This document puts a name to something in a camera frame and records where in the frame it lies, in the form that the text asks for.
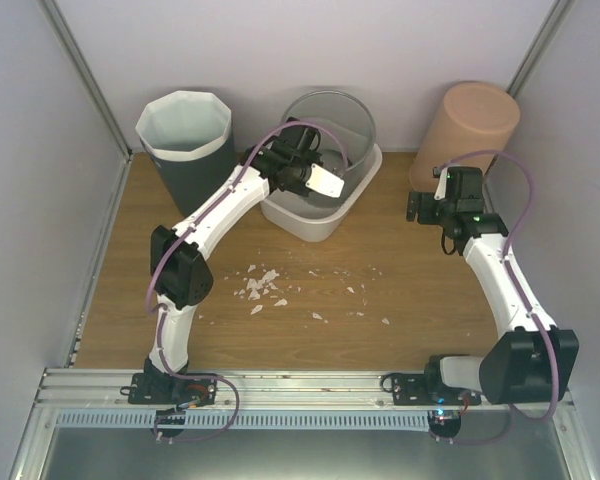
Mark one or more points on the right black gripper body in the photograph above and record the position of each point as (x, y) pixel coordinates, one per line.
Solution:
(425, 217)

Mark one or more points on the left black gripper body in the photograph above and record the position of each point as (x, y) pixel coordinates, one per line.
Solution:
(300, 171)

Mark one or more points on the dark grey bin white liner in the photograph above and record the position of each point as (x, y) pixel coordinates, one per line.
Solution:
(188, 136)

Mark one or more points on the aluminium frame post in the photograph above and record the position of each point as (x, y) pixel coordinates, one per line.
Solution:
(66, 37)
(555, 17)

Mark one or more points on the white plastic shard pile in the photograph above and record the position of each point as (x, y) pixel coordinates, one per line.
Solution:
(260, 284)

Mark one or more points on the grey slotted cable duct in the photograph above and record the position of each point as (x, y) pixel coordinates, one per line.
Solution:
(248, 420)

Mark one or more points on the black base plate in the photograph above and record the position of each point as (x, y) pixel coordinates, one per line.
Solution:
(163, 389)
(422, 389)

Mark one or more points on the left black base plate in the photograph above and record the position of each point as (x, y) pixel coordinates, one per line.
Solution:
(163, 389)

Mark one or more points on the salmon pink plastic bin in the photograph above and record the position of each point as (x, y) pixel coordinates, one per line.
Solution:
(472, 116)

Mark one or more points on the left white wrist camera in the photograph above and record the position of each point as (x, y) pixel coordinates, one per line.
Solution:
(324, 182)

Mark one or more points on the left aluminium frame post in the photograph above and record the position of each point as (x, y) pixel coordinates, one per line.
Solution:
(66, 37)

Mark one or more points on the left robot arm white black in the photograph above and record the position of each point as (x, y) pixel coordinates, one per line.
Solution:
(180, 275)

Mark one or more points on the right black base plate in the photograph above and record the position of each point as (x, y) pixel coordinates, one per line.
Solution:
(422, 389)

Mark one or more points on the aluminium front rail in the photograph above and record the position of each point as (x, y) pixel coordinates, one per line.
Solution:
(258, 389)

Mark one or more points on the white plastic basin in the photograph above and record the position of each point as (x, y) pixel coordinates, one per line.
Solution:
(315, 218)

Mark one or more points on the right aluminium frame post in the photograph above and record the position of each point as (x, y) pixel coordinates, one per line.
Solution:
(555, 17)

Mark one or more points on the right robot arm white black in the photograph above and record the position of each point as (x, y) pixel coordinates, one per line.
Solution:
(532, 360)

